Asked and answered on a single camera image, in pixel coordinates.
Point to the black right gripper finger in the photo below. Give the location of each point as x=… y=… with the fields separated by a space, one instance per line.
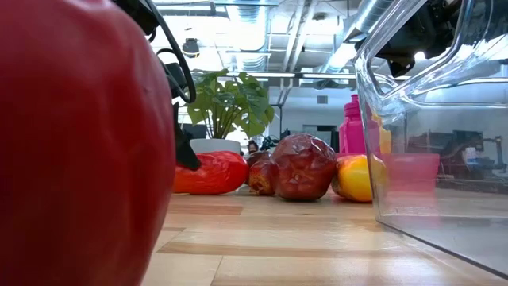
x=424 y=33

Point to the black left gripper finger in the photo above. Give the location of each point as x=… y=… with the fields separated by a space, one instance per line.
x=184 y=153

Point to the red orange toy pepper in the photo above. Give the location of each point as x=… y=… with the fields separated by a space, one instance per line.
x=218 y=175

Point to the artificial green potted plant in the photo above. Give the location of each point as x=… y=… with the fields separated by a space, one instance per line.
x=226 y=103

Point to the small dark red toy fruit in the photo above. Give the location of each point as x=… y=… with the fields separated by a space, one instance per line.
x=262 y=178

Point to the yellow plastic bottle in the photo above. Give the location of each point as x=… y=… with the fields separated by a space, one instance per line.
x=384 y=139

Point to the dark red toy pear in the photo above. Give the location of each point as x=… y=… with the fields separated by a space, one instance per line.
x=303 y=167

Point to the pink plastic bottle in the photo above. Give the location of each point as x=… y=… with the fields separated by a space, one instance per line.
x=352 y=131

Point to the red orange toy fruit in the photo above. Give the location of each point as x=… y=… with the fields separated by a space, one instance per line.
x=353 y=178

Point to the clear plastic tray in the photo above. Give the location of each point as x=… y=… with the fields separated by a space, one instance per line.
x=436 y=230

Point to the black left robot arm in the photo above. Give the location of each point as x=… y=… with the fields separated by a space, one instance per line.
x=137 y=14

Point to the black ceiling fixture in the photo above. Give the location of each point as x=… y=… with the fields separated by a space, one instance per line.
x=191 y=47

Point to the long ceiling light strip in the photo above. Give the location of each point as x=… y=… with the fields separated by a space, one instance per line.
x=258 y=74

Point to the red toy tomato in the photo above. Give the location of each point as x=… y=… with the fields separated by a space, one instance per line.
x=79 y=139

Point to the black background equipment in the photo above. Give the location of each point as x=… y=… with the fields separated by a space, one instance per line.
x=460 y=147

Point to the red translucent plastic tray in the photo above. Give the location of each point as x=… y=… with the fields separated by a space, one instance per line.
x=412 y=175

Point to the silver diagonal ceiling duct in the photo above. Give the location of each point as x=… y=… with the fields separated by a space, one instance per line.
x=369 y=18

